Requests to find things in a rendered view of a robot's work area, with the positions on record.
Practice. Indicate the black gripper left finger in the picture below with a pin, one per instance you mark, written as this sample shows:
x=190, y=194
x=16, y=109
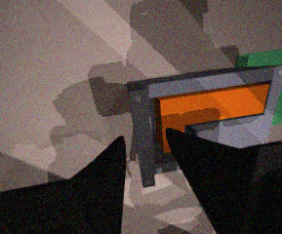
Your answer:
x=92, y=200

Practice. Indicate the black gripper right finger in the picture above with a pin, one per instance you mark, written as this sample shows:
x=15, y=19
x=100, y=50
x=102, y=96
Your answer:
x=226, y=180

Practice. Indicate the orange l-shaped part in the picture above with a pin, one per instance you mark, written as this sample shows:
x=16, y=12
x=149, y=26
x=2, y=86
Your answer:
x=176, y=111

